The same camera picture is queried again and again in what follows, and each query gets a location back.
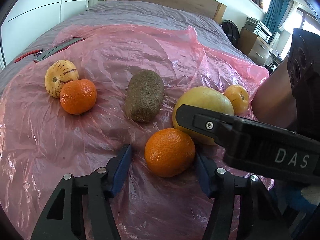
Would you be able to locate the white wardrobe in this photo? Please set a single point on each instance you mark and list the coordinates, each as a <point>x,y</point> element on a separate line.
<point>45,5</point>

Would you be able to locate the phone in red case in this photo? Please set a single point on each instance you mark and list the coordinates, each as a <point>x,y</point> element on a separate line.
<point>58,48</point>

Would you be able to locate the wooden dresser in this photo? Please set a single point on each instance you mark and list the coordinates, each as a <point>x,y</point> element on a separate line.
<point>252,45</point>

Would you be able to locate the small yellow round fruit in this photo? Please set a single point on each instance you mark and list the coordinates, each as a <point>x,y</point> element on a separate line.
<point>237,99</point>

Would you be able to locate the striped yellow pepino melon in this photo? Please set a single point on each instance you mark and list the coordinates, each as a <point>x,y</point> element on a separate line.
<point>57,75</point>

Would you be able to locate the person's right hand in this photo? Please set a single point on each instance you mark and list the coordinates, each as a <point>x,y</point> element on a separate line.
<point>310,195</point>

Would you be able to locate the black and copper kettle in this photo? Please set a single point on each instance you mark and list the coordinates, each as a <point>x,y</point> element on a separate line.
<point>273,100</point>

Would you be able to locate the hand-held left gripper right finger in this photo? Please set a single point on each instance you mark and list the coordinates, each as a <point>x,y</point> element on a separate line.
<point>203,173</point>

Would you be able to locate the window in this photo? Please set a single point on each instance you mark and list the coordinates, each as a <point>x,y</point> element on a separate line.
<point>307,20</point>

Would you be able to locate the bed with purple cover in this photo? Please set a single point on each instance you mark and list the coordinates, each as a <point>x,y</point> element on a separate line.
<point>125,12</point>

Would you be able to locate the pink plastic sheet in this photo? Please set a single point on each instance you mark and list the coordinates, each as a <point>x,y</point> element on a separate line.
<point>75,142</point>

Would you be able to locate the black backpack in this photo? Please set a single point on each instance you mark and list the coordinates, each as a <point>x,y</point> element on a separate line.
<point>230,33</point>

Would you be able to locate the teal curtain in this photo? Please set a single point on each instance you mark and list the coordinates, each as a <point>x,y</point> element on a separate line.
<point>276,12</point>

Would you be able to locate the orange tangerine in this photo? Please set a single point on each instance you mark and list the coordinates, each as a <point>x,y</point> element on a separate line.
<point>78,97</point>
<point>170,152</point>

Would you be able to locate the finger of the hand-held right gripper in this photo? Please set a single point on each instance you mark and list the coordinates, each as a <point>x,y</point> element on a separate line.
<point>200,122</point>

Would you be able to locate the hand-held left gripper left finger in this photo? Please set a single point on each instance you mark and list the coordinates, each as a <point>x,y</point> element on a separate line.
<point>122,167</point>

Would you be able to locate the brown kiwi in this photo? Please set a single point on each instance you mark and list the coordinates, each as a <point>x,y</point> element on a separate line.
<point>145,96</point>

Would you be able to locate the large yellow apple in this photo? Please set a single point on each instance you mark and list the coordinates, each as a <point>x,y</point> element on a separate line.
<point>207,100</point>

